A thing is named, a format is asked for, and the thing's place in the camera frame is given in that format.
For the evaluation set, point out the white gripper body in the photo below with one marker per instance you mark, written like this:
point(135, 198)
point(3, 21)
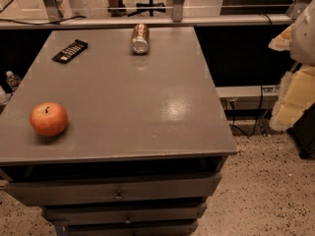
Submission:
point(303, 39)

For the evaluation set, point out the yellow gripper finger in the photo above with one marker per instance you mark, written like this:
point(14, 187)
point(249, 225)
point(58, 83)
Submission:
point(296, 95)
point(282, 41)

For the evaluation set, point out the red apple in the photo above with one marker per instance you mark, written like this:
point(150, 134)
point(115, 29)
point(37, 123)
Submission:
point(49, 119)

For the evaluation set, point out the orange soda can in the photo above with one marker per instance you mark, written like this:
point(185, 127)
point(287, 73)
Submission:
point(140, 39)

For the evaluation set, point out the grey metal base beam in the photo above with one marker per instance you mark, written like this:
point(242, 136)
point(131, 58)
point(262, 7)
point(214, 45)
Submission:
point(248, 98)

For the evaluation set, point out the top grey drawer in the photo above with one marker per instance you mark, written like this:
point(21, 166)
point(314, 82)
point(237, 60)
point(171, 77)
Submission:
point(107, 190)

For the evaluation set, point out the grey drawer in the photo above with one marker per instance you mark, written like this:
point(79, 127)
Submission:
point(149, 228)
point(107, 190)
point(124, 214)

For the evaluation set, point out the black office chair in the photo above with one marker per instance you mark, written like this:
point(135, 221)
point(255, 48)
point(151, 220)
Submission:
point(149, 7)

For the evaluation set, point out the grey drawer cabinet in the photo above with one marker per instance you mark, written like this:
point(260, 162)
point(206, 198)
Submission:
point(128, 115)

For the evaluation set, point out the black remote control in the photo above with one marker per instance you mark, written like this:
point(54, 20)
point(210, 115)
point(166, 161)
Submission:
point(70, 52)

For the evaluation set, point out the middle grey drawer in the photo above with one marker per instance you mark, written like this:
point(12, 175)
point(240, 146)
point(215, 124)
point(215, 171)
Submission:
point(124, 214)

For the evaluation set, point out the bottom grey drawer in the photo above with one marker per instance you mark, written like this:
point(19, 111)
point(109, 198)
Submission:
point(149, 228)

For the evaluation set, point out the grey metal rail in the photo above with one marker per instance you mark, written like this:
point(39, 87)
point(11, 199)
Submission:
point(80, 23)

